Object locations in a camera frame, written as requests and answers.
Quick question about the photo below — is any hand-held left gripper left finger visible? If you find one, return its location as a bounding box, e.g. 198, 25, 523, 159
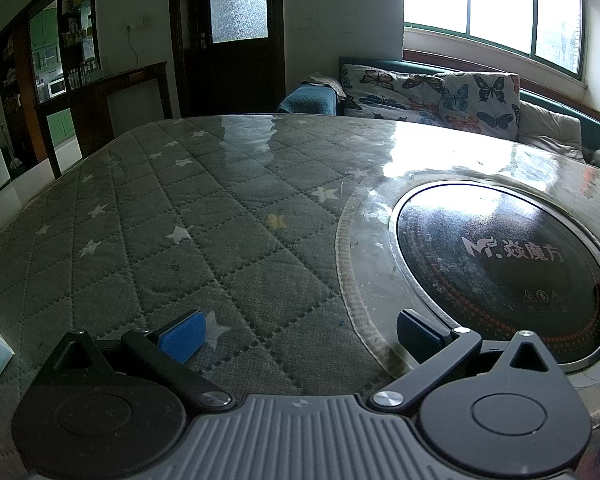
32, 310, 236, 413

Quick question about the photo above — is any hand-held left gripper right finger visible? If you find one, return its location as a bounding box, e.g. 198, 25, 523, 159
367, 309, 568, 418

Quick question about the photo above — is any black round induction cooktop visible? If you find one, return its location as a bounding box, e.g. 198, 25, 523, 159
390, 182, 600, 376

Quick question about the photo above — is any teal sofa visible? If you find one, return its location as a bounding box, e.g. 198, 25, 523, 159
277, 56, 600, 176

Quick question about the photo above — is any grey pillow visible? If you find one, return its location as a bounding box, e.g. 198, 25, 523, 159
517, 101, 586, 161

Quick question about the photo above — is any square butterfly print pillow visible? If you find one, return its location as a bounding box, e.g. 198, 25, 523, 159
422, 72, 521, 142

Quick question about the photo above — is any dark wooden glass door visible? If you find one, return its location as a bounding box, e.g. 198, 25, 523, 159
169, 0, 287, 118

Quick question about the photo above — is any blue towel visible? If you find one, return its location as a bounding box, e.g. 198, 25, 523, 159
278, 85, 338, 116

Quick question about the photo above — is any dark wooden counter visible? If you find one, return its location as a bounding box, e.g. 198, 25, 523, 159
34, 61, 173, 178

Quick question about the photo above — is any beige cloth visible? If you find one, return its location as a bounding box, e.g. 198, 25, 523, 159
300, 74, 342, 96

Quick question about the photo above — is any row of glass jars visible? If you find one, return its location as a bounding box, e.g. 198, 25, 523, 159
67, 57, 102, 91

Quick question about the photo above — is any green framed window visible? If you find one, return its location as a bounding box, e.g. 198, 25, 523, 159
402, 0, 588, 78

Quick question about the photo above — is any dark wooden shelf cabinet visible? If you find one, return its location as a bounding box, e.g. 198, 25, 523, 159
0, 0, 101, 181

